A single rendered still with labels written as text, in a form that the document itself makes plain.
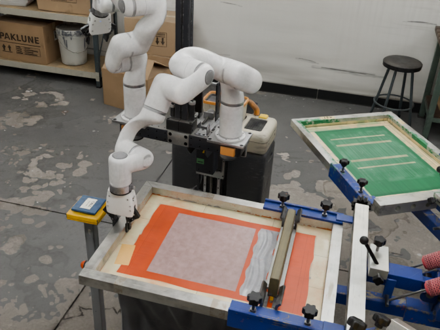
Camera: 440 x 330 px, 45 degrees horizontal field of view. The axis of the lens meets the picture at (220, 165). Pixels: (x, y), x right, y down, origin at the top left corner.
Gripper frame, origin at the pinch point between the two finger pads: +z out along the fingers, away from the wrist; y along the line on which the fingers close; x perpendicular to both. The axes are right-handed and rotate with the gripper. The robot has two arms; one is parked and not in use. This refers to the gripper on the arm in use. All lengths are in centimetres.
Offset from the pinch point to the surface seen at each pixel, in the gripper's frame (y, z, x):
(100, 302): 16, 53, -10
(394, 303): -96, 6, 2
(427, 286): -103, -9, 8
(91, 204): 17.5, 3.3, -11.7
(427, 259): -103, -9, -5
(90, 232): 18.2, 15.6, -9.9
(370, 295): -89, 6, 0
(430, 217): -111, 5, -52
